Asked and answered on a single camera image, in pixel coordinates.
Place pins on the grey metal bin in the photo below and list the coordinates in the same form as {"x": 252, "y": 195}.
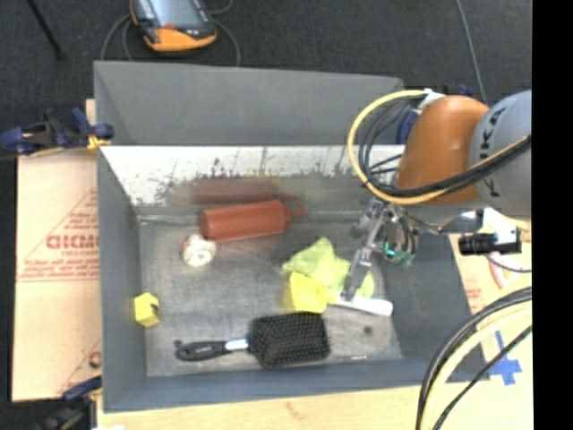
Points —
{"x": 250, "y": 285}

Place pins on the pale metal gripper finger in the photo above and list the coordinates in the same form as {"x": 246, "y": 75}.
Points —
{"x": 363, "y": 272}
{"x": 353, "y": 275}

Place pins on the yellow cube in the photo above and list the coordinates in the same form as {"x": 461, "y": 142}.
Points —
{"x": 145, "y": 309}

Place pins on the black hairbrush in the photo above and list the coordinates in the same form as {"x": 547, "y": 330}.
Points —
{"x": 291, "y": 338}

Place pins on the red-brown squeeze bottle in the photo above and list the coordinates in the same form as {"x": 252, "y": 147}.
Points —
{"x": 244, "y": 222}

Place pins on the yellow-green cloth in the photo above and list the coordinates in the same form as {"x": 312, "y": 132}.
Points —
{"x": 320, "y": 260}

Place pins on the yellow sponge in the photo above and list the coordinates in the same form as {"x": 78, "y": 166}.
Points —
{"x": 305, "y": 294}

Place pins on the black cylinder on white bracket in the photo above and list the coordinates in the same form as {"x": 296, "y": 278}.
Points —
{"x": 488, "y": 240}

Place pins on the white flat stick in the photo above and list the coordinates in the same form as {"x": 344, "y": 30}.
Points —
{"x": 371, "y": 306}

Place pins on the brown cardboard board red print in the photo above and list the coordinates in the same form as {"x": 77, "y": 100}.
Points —
{"x": 53, "y": 285}

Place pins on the white round toy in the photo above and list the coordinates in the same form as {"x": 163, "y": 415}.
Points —
{"x": 198, "y": 251}

